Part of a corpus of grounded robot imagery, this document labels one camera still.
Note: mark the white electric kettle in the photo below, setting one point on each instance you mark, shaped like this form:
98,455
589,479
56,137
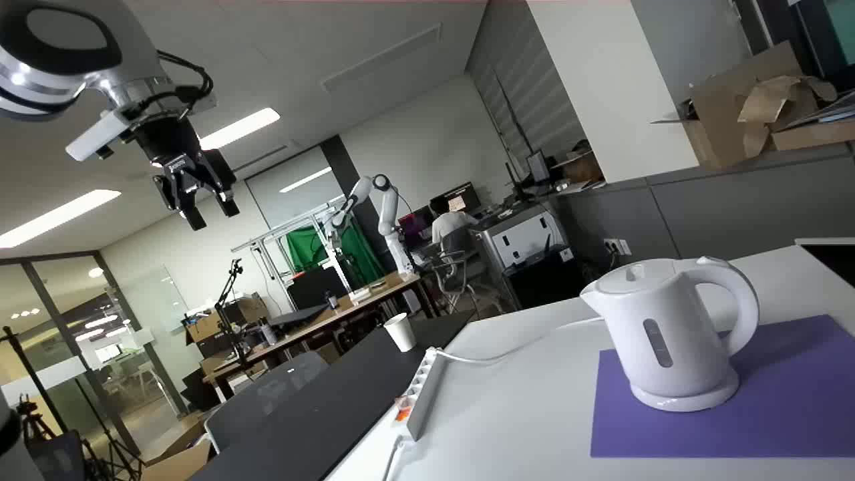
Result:
663,331

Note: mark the crumpled cardboard piece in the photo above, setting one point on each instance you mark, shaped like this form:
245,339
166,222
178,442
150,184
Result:
778,98

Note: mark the green screen cloth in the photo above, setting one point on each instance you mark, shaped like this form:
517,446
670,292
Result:
309,249

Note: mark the long ceiling light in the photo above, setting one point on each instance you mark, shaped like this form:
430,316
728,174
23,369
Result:
55,221
238,129

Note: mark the dark monitor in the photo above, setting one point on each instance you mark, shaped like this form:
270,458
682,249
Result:
830,35

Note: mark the wooden work table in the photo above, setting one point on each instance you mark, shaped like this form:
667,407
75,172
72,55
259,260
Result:
321,323

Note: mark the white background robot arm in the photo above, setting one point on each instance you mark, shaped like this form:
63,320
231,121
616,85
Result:
386,209

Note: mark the white box machine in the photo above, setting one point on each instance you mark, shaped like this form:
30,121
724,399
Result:
524,238

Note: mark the white kettle base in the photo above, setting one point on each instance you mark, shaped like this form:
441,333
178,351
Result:
684,402

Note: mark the white wall outlet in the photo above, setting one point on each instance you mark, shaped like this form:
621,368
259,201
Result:
617,248

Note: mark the cardboard box on floor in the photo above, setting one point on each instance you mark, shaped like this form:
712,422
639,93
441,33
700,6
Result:
182,458

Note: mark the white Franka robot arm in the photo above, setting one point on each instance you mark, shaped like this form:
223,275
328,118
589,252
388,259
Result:
55,55

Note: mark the white power strip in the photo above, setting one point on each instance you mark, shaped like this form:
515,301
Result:
420,395

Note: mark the office swivel chair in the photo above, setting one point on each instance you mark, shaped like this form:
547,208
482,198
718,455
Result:
462,272

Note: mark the white paper cup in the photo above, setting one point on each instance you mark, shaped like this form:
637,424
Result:
401,333

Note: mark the black tripod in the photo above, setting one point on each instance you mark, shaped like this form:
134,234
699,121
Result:
36,430

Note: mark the seated person white shirt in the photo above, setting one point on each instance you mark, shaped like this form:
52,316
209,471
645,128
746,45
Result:
449,228

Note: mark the grey partition cabinet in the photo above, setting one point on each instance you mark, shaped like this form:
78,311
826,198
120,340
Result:
739,205

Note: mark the large cardboard box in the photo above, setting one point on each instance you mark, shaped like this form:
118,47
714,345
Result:
723,117

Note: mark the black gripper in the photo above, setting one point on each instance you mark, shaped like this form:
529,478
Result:
178,150

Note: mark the short ceiling light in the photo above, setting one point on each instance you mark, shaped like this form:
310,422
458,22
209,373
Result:
306,181

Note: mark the purple mat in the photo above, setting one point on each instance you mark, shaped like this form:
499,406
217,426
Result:
803,402

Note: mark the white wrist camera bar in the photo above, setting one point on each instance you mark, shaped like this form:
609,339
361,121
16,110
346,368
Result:
98,134

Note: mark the flat cardboard piece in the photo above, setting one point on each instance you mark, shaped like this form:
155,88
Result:
816,134

